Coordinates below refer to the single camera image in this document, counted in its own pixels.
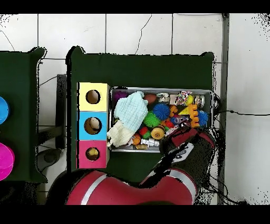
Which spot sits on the mint green muslin cloth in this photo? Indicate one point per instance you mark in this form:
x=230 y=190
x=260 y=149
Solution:
x=130 y=109

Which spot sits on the cream muslin cloth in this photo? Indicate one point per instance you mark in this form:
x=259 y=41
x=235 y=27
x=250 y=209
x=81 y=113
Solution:
x=120 y=133

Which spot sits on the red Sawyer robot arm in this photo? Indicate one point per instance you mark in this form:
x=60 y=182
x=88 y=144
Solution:
x=130 y=190

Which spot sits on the wooden three-hole sorting box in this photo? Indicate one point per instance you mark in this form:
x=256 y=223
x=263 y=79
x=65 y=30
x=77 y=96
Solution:
x=92 y=135

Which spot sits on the green spiky puffer ball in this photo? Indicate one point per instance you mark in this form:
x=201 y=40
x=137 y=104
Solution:
x=151 y=119

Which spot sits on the brown toy football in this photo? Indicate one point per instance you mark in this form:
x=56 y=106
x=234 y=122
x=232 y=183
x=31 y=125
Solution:
x=150 y=98

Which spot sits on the blue puffer ball with eyes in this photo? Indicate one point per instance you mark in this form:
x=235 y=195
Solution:
x=161 y=111

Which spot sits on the small orange basketball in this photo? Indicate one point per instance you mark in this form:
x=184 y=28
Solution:
x=136 y=139

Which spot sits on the toy burger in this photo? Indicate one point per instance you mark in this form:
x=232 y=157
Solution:
x=157 y=132

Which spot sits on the beige round toy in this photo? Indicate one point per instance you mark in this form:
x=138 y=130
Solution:
x=95 y=123

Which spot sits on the dark green table cloth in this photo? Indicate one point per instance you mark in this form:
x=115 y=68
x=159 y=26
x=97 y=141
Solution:
x=19 y=80
x=137 y=69

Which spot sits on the colourful crumpled cloth ball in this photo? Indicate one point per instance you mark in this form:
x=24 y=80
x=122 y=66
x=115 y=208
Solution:
x=183 y=97

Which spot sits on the orange pegged toy block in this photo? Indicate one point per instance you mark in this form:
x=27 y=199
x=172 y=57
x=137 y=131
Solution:
x=194 y=115

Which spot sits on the blue spiky puffer ball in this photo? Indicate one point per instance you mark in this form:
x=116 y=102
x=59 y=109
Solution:
x=203 y=118

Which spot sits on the blue round bowl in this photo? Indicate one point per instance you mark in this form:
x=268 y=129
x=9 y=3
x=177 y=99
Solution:
x=3 y=109

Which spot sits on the magenta round bowl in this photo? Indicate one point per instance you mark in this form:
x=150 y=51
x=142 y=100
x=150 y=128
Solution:
x=5 y=162

